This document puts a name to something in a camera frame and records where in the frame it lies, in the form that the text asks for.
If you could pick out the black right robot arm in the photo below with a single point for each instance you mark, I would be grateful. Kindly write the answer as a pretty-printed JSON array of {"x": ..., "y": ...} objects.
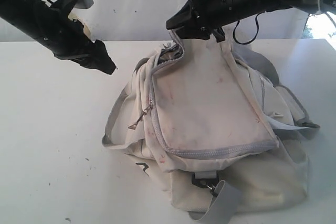
[{"x": 308, "y": 6}]

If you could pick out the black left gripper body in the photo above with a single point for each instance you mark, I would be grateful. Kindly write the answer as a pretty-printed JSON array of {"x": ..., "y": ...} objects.
[{"x": 52, "y": 27}]

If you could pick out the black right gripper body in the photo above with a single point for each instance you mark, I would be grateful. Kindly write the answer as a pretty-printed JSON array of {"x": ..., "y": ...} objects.
[{"x": 223, "y": 12}]

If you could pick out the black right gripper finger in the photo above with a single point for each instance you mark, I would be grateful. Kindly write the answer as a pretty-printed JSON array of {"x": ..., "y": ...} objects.
[
  {"x": 186, "y": 14},
  {"x": 202, "y": 32}
]

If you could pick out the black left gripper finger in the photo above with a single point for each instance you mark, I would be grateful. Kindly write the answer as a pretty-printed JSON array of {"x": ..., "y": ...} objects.
[{"x": 98, "y": 58}]

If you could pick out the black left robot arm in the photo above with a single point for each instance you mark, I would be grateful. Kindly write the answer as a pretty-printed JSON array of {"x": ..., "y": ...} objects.
[{"x": 13, "y": 12}]

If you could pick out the white fabric backpack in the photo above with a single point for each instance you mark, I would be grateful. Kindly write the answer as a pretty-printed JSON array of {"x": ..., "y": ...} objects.
[{"x": 211, "y": 123}]

